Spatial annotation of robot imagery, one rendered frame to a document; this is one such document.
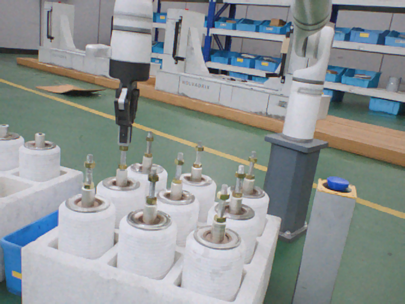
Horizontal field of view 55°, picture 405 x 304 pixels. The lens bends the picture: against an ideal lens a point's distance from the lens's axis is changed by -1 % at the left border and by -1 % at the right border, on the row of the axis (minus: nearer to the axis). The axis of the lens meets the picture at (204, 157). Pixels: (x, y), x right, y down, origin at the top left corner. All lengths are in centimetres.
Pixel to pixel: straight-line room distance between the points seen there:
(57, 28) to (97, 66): 111
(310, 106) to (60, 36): 441
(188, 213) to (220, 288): 17
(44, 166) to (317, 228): 64
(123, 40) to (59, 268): 40
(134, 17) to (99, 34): 762
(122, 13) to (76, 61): 398
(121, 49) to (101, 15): 764
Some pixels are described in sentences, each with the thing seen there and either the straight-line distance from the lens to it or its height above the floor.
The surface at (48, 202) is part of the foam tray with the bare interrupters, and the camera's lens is 101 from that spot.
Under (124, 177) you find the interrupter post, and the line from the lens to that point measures 80.
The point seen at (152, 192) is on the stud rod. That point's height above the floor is 30.
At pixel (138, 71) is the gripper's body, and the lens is 73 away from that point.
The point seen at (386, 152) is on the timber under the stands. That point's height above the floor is 6.
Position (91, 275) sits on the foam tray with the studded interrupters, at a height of 17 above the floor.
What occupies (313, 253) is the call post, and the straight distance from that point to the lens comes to 80.
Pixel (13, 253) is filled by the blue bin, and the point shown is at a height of 10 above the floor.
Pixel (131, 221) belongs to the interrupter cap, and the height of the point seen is 25.
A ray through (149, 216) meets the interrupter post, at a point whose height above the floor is 26.
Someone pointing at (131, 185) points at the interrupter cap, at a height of 25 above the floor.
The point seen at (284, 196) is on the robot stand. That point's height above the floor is 14.
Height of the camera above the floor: 54
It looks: 16 degrees down
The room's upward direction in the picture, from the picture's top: 7 degrees clockwise
